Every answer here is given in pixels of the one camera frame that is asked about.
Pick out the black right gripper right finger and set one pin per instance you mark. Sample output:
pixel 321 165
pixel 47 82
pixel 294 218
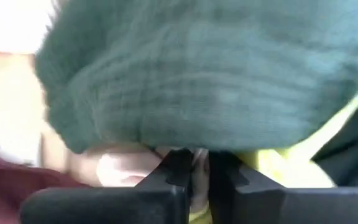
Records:
pixel 291 205

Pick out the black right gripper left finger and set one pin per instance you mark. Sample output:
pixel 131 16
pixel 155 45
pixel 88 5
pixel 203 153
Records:
pixel 120 205

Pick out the cream garment with pink stripes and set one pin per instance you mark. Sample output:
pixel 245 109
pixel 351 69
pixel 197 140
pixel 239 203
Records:
pixel 120 168

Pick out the yellow garment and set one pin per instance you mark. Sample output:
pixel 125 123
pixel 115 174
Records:
pixel 275 168

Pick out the black garment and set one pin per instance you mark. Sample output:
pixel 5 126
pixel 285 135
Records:
pixel 353 149

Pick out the green knit garment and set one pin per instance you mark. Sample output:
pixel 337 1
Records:
pixel 197 77

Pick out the maroon garment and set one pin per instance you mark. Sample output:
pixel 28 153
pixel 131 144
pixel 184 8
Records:
pixel 5 193

